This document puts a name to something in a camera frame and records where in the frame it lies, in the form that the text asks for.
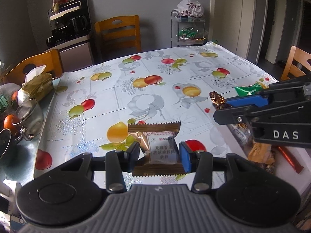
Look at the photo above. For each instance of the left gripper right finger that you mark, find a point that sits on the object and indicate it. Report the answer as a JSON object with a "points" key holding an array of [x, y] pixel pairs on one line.
{"points": [[188, 158]]}

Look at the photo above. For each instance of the green chips bag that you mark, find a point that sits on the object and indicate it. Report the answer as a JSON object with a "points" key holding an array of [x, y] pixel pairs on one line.
{"points": [[250, 90]]}

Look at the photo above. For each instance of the red long snack stick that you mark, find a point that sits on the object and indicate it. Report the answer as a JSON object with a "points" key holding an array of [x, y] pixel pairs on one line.
{"points": [[291, 159]]}

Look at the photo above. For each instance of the green tissue pack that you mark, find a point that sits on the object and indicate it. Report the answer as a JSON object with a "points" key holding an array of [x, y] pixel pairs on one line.
{"points": [[37, 85]]}

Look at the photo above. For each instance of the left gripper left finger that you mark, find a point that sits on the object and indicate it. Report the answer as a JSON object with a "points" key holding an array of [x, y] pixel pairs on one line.
{"points": [[130, 157]]}

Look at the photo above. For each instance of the white cardboard box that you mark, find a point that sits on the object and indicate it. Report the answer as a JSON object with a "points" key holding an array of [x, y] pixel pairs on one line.
{"points": [[283, 169]]}

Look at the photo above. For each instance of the wooden chair right side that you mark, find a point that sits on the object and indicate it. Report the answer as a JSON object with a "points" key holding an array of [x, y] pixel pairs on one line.
{"points": [[298, 64]]}

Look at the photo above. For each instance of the glass jar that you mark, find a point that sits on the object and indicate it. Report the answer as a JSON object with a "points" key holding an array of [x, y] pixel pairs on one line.
{"points": [[28, 119]]}

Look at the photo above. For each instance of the grey cabinet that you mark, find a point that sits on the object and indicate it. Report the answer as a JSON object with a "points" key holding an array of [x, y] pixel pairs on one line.
{"points": [[77, 57]]}

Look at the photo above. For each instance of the wooden chair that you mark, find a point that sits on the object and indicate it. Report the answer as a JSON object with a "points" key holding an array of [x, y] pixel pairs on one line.
{"points": [[298, 64], [118, 33], [51, 59]]}

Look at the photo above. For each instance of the white plastic bag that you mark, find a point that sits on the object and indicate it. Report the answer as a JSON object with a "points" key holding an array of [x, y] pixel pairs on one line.
{"points": [[190, 8]]}

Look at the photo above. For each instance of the clear dark snack packet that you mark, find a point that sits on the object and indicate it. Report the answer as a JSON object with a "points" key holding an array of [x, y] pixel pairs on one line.
{"points": [[242, 134]]}

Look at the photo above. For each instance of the black coffee machine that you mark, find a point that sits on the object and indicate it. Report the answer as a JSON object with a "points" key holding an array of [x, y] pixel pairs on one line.
{"points": [[71, 22]]}

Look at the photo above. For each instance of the brown foil candy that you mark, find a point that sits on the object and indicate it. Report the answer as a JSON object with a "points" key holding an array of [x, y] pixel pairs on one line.
{"points": [[218, 101]]}

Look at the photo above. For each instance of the metal shelf cart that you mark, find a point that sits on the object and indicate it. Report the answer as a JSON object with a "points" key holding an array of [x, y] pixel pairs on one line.
{"points": [[179, 22]]}

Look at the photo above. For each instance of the brown cake packet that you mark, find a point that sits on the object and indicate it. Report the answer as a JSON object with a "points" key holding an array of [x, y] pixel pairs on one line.
{"points": [[161, 156]]}

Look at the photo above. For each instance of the green candies on shelf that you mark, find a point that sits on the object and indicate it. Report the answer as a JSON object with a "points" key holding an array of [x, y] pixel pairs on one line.
{"points": [[189, 33]]}

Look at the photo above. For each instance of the wooden chair far side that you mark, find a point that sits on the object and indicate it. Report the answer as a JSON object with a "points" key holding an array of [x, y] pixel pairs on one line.
{"points": [[118, 33]]}

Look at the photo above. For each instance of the fruit pattern tablecloth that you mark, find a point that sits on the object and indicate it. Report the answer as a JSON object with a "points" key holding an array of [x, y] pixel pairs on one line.
{"points": [[91, 108]]}

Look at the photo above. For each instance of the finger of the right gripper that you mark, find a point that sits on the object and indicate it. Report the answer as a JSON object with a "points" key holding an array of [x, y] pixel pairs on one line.
{"points": [[233, 115], [240, 101]]}

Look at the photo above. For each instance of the light orange bread packet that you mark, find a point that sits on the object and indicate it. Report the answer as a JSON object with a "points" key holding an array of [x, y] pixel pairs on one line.
{"points": [[263, 156]]}

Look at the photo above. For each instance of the wooden chair left side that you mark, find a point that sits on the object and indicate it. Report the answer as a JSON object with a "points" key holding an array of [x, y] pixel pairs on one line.
{"points": [[51, 59]]}

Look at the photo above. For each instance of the orange fruit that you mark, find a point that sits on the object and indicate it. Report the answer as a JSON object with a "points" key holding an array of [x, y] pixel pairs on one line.
{"points": [[11, 122]]}

